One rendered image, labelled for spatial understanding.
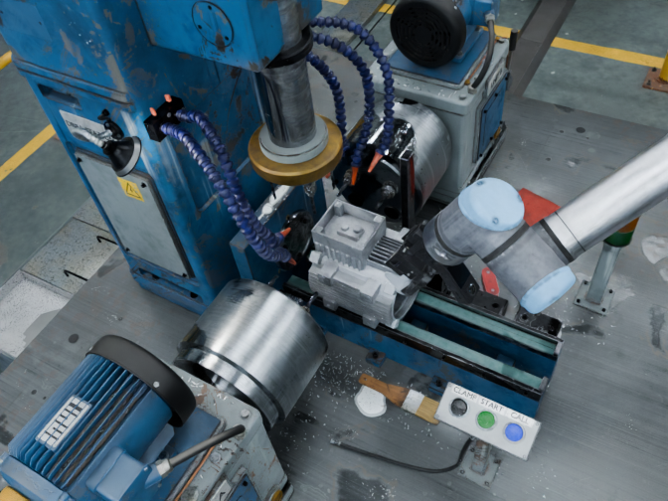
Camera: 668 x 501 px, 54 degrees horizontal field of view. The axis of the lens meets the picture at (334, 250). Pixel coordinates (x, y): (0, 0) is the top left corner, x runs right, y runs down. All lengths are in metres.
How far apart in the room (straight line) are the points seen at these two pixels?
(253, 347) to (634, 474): 0.80
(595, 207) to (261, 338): 0.61
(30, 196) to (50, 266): 1.06
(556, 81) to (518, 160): 1.70
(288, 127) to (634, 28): 3.15
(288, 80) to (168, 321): 0.82
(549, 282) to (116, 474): 0.67
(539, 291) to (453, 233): 0.16
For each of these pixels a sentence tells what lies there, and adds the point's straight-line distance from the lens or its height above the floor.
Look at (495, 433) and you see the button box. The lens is 1.19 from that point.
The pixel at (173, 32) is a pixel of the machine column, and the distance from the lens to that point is 1.11.
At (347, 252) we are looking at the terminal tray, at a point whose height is 1.12.
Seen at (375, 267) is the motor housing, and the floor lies 1.09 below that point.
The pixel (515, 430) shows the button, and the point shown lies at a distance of 1.19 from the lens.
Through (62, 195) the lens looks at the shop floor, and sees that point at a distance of 3.46.
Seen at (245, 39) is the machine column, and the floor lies 1.62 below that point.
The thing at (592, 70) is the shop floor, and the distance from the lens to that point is 3.77.
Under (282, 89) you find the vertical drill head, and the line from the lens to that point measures 1.13.
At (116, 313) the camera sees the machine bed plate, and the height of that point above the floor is 0.80.
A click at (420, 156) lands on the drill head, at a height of 1.12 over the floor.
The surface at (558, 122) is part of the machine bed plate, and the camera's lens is 2.13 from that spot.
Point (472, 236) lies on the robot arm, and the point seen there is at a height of 1.37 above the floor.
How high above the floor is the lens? 2.14
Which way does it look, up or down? 50 degrees down
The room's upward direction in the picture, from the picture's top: 9 degrees counter-clockwise
